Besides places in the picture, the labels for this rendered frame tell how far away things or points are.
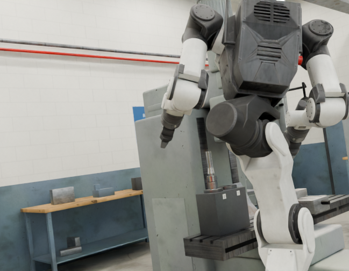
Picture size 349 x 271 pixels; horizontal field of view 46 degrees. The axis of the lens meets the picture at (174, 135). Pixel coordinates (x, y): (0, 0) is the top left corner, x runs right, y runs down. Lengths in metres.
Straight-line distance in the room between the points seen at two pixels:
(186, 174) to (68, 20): 4.70
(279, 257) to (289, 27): 0.79
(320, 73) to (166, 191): 1.32
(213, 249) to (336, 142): 7.63
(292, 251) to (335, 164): 7.83
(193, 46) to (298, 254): 0.80
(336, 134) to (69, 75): 5.61
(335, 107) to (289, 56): 0.24
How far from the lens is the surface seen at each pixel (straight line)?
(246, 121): 1.28
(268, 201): 1.50
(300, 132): 1.77
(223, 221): 1.86
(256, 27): 1.40
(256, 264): 2.24
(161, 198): 2.55
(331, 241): 2.20
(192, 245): 1.88
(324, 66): 1.53
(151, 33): 7.57
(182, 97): 1.35
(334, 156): 9.31
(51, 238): 5.19
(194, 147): 2.34
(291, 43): 1.42
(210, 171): 1.88
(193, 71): 1.36
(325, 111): 1.47
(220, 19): 1.52
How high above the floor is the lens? 1.29
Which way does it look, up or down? 3 degrees up
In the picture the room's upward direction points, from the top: 7 degrees counter-clockwise
